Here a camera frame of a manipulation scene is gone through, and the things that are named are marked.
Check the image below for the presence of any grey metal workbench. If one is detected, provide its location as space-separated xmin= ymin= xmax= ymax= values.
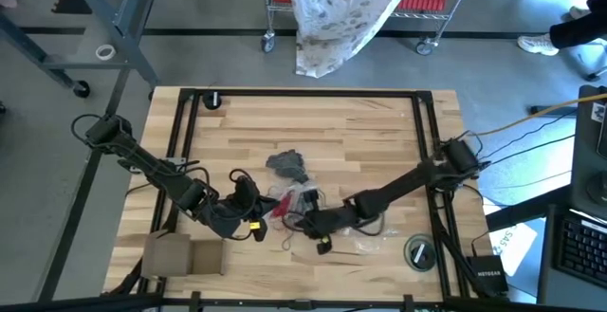
xmin=0 ymin=0 xmax=165 ymax=99

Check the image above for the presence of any black round puck white label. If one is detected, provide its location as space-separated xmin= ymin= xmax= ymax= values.
xmin=201 ymin=90 xmax=224 ymax=111
xmin=409 ymin=240 xmax=434 ymax=269

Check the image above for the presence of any person's leg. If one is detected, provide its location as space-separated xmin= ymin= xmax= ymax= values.
xmin=548 ymin=0 xmax=607 ymax=50

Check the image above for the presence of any clear plastic zip bag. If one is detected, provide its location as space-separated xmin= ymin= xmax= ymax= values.
xmin=345 ymin=224 xmax=404 ymax=256
xmin=268 ymin=182 xmax=328 ymax=223
xmin=264 ymin=148 xmax=310 ymax=185

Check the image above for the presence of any office chair base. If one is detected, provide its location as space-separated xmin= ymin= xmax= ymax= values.
xmin=582 ymin=63 xmax=607 ymax=83

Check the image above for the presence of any open brown cardboard box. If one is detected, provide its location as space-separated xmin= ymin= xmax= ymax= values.
xmin=140 ymin=229 xmax=228 ymax=280

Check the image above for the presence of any green tape ring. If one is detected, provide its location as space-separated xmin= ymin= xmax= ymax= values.
xmin=403 ymin=233 xmax=438 ymax=273

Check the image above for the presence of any black floor cable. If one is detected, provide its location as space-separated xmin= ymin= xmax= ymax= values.
xmin=487 ymin=134 xmax=576 ymax=166
xmin=481 ymin=111 xmax=578 ymax=160

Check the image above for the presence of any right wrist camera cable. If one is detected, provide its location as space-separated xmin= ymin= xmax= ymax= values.
xmin=282 ymin=210 xmax=309 ymax=233

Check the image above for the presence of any black serrated foam block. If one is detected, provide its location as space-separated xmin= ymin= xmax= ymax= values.
xmin=50 ymin=0 xmax=94 ymax=16

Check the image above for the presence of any black right arm cable loop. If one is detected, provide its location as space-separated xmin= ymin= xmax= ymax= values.
xmin=440 ymin=129 xmax=486 ymax=161

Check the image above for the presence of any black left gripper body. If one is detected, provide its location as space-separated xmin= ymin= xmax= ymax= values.
xmin=220 ymin=177 xmax=269 ymax=243

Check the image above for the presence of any person's shoe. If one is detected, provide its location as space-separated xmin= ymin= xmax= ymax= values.
xmin=567 ymin=5 xmax=592 ymax=21
xmin=516 ymin=33 xmax=561 ymax=58

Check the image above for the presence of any black Netgear network switch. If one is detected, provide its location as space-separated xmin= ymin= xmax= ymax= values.
xmin=466 ymin=253 xmax=510 ymax=300

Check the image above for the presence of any black desk foot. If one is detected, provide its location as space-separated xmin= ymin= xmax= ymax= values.
xmin=528 ymin=104 xmax=579 ymax=119

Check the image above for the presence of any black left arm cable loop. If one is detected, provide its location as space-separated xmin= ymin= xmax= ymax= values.
xmin=69 ymin=113 xmax=104 ymax=146

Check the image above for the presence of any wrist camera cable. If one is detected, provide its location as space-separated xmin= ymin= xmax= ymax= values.
xmin=282 ymin=210 xmax=309 ymax=233
xmin=187 ymin=167 xmax=260 ymax=242

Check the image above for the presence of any yellow cable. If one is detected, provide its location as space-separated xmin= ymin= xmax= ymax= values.
xmin=473 ymin=92 xmax=607 ymax=137

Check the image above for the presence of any black switch cable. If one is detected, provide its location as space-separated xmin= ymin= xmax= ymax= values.
xmin=469 ymin=229 xmax=491 ymax=258

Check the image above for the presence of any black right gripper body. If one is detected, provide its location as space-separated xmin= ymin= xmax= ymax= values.
xmin=296 ymin=187 xmax=359 ymax=256

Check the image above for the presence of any white printed paper sheet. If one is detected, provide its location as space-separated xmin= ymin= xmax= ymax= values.
xmin=482 ymin=196 xmax=540 ymax=278

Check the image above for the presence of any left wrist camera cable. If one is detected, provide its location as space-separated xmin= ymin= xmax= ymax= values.
xmin=187 ymin=167 xmax=260 ymax=242

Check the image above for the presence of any white floral curtain cloth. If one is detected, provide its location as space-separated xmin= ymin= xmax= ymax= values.
xmin=284 ymin=0 xmax=421 ymax=80

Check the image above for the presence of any black power cable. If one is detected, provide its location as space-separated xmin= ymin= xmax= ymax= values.
xmin=124 ymin=180 xmax=160 ymax=197

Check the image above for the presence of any black keyboard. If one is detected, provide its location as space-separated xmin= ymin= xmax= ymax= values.
xmin=553 ymin=216 xmax=607 ymax=290

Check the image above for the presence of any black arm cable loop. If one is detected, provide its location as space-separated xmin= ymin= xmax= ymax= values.
xmin=69 ymin=113 xmax=104 ymax=146
xmin=440 ymin=129 xmax=486 ymax=161

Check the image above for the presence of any white tape roll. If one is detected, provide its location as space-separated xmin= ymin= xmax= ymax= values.
xmin=94 ymin=44 xmax=117 ymax=62

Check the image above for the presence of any black metal beam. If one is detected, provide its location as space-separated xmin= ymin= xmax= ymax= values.
xmin=484 ymin=184 xmax=575 ymax=233

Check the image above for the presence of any chrome wire rack cart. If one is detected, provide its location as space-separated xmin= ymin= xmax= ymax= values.
xmin=259 ymin=0 xmax=481 ymax=57

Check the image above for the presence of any dark desk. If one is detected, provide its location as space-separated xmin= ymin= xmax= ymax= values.
xmin=537 ymin=202 xmax=607 ymax=312

